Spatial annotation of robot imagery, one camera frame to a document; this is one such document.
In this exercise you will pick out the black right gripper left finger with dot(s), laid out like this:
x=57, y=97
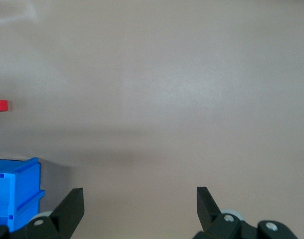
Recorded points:
x=67, y=209

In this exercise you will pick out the blue plastic storage bin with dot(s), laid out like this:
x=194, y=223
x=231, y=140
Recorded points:
x=15, y=189

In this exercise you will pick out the red cube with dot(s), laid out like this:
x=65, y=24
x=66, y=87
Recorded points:
x=0, y=105

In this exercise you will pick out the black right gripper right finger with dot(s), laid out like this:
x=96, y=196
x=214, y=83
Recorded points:
x=208, y=209

